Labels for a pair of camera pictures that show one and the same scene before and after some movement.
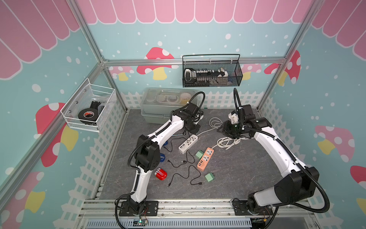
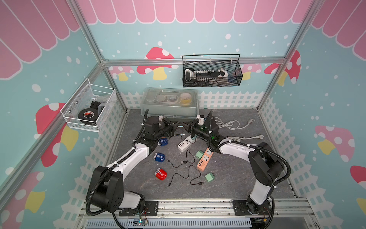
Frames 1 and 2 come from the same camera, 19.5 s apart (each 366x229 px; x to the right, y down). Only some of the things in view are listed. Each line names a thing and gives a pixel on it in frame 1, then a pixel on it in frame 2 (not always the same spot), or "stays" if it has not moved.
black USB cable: x=177 y=138 → x=188 y=140
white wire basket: x=86 y=109 stays
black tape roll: x=89 y=114 stays
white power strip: x=188 y=143 stays
